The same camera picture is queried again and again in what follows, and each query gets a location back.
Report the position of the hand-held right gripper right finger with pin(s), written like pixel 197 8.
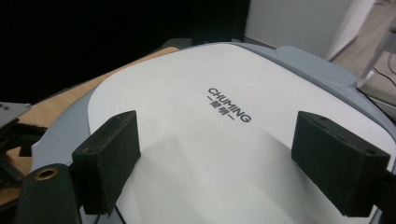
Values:
pixel 336 165

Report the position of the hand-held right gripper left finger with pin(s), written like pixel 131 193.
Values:
pixel 106 161

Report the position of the white and grey rice cooker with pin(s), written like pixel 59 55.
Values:
pixel 218 155

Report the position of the white metal stand leg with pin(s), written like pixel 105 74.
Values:
pixel 376 56

